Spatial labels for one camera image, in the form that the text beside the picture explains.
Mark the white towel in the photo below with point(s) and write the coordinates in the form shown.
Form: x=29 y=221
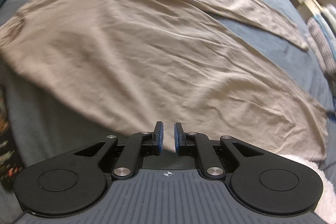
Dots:
x=325 y=187

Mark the grey bed sheet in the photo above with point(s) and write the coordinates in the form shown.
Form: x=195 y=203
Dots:
x=249 y=35

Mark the light blue cloth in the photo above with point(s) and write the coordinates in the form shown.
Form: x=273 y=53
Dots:
x=325 y=22

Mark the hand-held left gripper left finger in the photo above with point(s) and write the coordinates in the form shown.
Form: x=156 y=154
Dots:
x=159 y=137

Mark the dark floral cloth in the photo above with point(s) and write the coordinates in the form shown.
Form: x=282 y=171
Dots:
x=6 y=155

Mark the grey knitted cloth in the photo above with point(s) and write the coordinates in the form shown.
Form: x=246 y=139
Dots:
x=321 y=48

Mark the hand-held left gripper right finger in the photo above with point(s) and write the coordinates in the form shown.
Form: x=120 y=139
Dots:
x=178 y=138

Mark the beige pants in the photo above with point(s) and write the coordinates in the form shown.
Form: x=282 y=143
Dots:
x=131 y=56

